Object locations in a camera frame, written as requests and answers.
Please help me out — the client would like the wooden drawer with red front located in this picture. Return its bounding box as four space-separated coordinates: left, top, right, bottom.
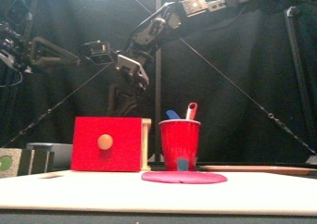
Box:
69 116 143 173

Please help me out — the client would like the light wooden drawer box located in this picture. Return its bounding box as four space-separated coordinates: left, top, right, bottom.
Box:
141 118 152 172

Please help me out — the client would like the flat red dough disc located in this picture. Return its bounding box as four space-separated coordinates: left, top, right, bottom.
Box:
140 170 228 185

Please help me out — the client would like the blue plastic utensil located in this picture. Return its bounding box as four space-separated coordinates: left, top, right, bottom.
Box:
164 109 181 120

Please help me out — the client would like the red plastic utensil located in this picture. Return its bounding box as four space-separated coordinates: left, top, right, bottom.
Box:
184 102 199 121

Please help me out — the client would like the red plastic cup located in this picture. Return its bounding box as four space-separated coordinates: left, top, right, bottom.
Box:
157 118 201 172

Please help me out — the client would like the green striped toy block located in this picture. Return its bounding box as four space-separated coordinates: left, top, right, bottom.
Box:
0 147 56 179

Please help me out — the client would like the white cutting board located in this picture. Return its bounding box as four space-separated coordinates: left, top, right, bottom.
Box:
0 169 317 217

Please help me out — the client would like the pinkish brown tray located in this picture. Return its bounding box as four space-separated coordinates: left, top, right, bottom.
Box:
196 165 317 177

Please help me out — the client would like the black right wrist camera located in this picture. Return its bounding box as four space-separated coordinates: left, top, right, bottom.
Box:
78 40 114 66

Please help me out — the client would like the vertical metal frame post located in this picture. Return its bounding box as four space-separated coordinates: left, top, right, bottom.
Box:
153 0 163 164

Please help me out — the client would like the thin diagonal cord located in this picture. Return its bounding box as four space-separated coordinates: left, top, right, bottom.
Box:
0 62 114 148
118 0 317 156

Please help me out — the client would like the black metal frame strut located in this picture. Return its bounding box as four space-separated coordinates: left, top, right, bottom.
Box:
283 5 317 157

